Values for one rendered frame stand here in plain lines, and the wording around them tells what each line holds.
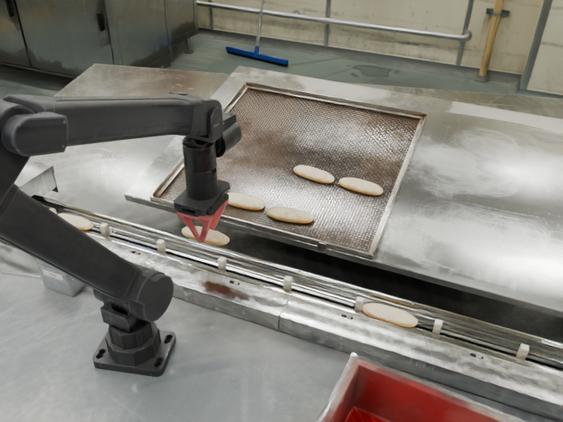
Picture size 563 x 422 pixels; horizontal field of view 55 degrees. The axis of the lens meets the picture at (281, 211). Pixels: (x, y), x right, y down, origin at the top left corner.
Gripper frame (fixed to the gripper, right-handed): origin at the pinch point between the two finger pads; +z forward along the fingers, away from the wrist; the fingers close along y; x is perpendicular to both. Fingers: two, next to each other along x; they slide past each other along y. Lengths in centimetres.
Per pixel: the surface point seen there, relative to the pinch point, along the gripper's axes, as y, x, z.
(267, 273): 2.1, -12.2, 7.7
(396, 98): 65, -22, -6
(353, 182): 28.3, -21.2, -0.6
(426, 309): 3.4, -42.5, 6.5
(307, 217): 15.4, -15.1, 2.0
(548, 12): 341, -67, 30
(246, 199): 15.9, -1.1, 1.8
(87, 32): 205, 201, 42
